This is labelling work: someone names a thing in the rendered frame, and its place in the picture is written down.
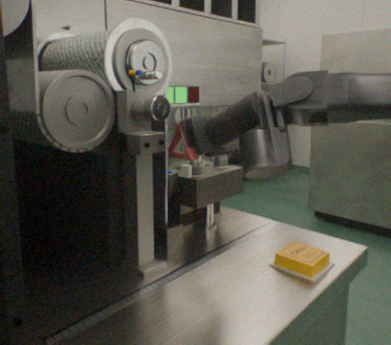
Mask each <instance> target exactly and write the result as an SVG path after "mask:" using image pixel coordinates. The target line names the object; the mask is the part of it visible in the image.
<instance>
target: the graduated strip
mask: <svg viewBox="0 0 391 345"><path fill-rule="evenodd" d="M276 224H278V223H276V222H272V221H269V222H267V223H265V224H262V225H260V226H259V227H256V228H254V229H253V230H252V231H250V232H248V233H246V234H244V235H242V236H240V237H238V238H235V239H233V240H231V241H229V242H227V243H225V244H223V245H221V246H220V247H218V248H216V249H214V250H212V251H211V252H209V253H206V254H204V255H202V256H200V257H198V258H196V259H195V260H193V261H191V262H189V263H187V264H185V265H183V266H181V267H179V268H176V269H174V270H172V271H171V272H170V273H168V274H166V275H165V276H161V277H160V278H158V279H155V280H154V281H152V282H149V283H147V284H146V285H144V286H142V287H140V288H139V289H135V290H134V291H132V292H130V293H128V294H126V295H125V296H124V297H121V298H119V299H117V300H115V301H113V302H111V303H108V304H106V305H105V306H104V307H102V308H100V309H97V310H95V311H93V312H92V313H90V314H88V315H87V316H85V317H83V318H80V319H79V320H77V321H74V322H72V323H70V324H68V325H67V326H65V327H62V328H60V329H59V330H56V331H54V332H53V333H51V334H50V335H48V336H46V337H44V338H42V339H41V340H42V341H43V342H44V343H45V345H54V344H56V343H59V342H60V341H61V340H65V339H66V338H68V337H69V336H71V335H72V334H75V333H77V332H79V331H81V330H82V329H84V328H86V327H88V326H89V325H91V324H93V323H95V322H96V321H100V320H101V319H103V318H105V316H107V315H109V314H112V313H114V312H116V311H117V310H119V309H121V308H124V307H125V306H126V305H128V304H130V303H132V302H133V301H136V300H138V299H139V298H142V297H144V295H146V294H148V293H149V292H152V291H154V290H156V289H158V288H159V287H161V286H163V285H165V284H167V283H168V282H170V281H172V280H174V279H176V278H179V277H180V276H182V275H184V274H186V273H187V272H188V271H190V270H192V269H194V268H196V267H198V266H201V265H202V264H203V263H206V262H208V261H210V260H212V259H213V258H215V257H216V256H218V255H220V254H223V253H225V252H226V251H228V250H230V249H232V248H234V247H236V246H238V244H240V243H243V242H244V241H246V240H248V239H250V238H252V237H255V236H257V235H258V234H260V233H262V232H264V231H267V229H269V228H270V227H272V226H274V225H276Z"/></svg>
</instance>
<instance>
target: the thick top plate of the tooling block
mask: <svg viewBox="0 0 391 345"><path fill-rule="evenodd" d="M167 156H168V169H170V170H172V171H174V172H179V196H176V197H174V198H167V200H168V201H171V202H175V203H179V204H181V205H184V206H186V207H189V208H194V209H199V208H203V207H205V206H207V205H212V203H215V202H218V201H221V200H223V199H226V198H230V197H231V196H234V195H238V194H241V193H243V192H244V167H243V166H233V165H229V164H228V165H229V167H228V168H224V169H217V168H214V167H213V165H214V162H212V161H206V160H203V161H202V165H203V172H204V174H205V175H204V176H203V177H191V178H186V177H182V176H181V165H182V164H186V165H189V160H183V159H176V158H170V156H169V154H167Z"/></svg>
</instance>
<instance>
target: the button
mask: <svg viewBox="0 0 391 345"><path fill-rule="evenodd" d="M329 260H330V253H329V252H327V251H323V250H321V249H319V248H316V247H310V246H308V245H305V244H303V243H297V242H295V241H294V242H292V243H290V244H288V245H287V246H285V247H284V248H282V249H281V250H279V251H277V252H275V255H274V264H276V265H278V266H282V267H283V268H284V269H289V270H291V271H293V272H297V273H300V274H303V275H305V276H308V277H309V278H312V279H313V278H314V277H316V275H317V274H318V273H319V272H321V271H322V270H323V269H324V268H325V267H327V266H328V265H329Z"/></svg>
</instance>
